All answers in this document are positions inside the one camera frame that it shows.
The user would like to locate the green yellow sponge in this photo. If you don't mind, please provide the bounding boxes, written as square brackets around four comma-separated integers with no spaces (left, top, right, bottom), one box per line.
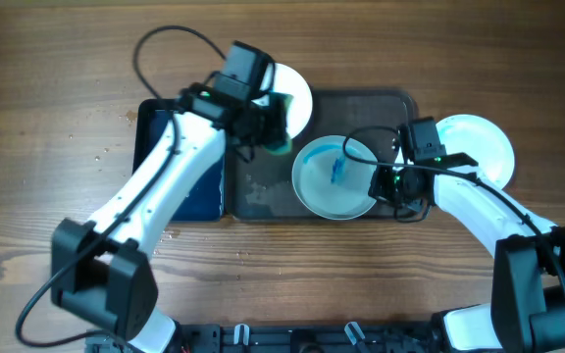
[263,93,292,155]

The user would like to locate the white plate top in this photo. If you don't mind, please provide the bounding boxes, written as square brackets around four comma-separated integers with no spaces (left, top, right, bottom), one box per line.
[253,63,313,144]

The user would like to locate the white plate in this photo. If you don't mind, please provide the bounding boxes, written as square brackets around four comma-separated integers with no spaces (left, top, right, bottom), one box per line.
[253,63,313,144]
[394,114,516,191]

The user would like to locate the pale blue plate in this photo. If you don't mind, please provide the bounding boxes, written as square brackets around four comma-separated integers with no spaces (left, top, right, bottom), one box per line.
[291,135,377,221]

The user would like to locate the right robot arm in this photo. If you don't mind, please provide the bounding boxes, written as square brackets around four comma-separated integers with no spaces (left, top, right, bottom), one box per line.
[371,153,565,352]

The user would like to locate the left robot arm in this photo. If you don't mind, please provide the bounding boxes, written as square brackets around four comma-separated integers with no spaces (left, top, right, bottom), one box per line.
[50,83,313,352]

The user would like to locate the brown serving tray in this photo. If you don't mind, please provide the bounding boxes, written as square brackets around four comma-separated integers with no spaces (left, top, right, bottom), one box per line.
[225,88,418,222]

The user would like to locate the black water tray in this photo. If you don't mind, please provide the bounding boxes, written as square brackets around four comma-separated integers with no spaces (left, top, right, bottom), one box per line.
[132,99,225,223]

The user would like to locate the left black cable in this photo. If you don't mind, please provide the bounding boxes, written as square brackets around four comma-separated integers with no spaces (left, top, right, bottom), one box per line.
[15,25,279,349]

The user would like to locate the black cable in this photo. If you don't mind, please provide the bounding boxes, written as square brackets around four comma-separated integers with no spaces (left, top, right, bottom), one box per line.
[15,25,279,349]
[342,126,565,353]

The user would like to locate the right black cable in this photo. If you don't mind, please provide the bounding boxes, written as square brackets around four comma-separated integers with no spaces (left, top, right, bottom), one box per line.
[342,126,565,353]

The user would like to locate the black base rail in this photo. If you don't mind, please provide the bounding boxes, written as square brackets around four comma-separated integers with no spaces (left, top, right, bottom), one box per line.
[84,321,523,353]

